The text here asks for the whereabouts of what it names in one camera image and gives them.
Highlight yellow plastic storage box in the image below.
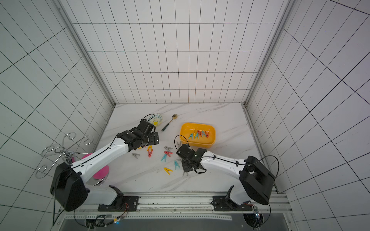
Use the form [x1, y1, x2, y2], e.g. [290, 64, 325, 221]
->
[179, 122, 216, 148]

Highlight gold spoon green handle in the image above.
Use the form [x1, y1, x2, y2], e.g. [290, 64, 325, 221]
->
[161, 114, 178, 131]

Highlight pink cup on rack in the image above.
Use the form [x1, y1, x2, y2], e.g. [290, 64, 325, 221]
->
[76, 154, 109, 182]

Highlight yellow clothespin bottom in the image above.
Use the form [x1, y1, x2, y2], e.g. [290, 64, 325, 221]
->
[163, 167, 173, 175]

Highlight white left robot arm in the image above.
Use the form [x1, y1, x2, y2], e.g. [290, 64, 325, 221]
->
[50, 118, 159, 212]

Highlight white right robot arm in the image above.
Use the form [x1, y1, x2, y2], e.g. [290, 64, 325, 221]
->
[176, 144, 276, 206]

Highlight metal wire cup rack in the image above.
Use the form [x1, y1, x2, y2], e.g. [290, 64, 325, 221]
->
[35, 132, 94, 179]

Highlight blue yellow patterned bowl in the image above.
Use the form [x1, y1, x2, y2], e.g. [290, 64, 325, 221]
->
[150, 114, 163, 127]

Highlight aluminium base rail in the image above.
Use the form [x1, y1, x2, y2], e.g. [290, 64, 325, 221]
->
[56, 192, 294, 225]

